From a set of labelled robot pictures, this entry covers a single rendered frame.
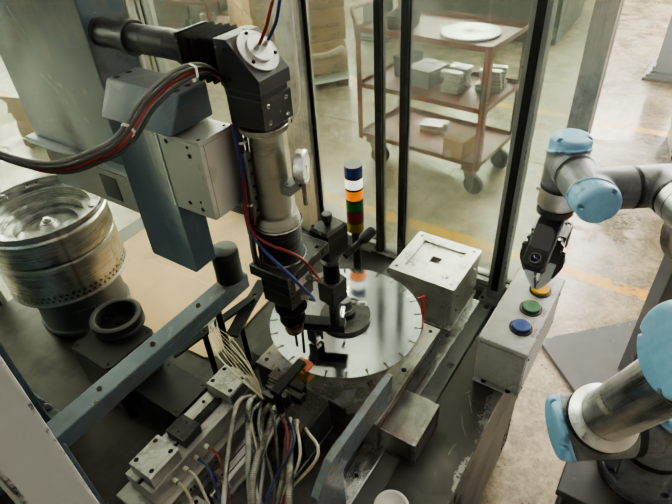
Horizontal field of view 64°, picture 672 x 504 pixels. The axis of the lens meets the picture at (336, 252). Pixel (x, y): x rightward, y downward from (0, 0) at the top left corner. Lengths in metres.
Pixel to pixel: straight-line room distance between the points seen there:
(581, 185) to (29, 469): 0.86
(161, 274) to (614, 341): 1.85
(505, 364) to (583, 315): 1.45
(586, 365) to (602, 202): 1.52
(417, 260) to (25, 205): 1.03
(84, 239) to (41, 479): 1.05
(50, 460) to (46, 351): 1.24
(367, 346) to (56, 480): 0.80
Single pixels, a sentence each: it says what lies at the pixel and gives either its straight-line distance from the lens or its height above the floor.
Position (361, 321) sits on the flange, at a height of 0.96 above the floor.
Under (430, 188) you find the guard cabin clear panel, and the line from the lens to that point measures 1.46.
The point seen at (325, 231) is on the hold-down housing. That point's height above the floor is 1.25.
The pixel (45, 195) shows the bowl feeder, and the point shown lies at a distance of 1.62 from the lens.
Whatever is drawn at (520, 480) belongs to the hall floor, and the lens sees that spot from 2.09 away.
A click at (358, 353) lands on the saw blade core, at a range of 1.10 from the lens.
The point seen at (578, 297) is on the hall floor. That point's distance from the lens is 2.76.
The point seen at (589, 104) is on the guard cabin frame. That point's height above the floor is 1.33.
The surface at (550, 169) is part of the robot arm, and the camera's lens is 1.07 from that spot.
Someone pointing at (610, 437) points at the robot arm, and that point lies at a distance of 1.00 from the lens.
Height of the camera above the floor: 1.78
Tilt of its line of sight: 38 degrees down
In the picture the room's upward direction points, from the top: 4 degrees counter-clockwise
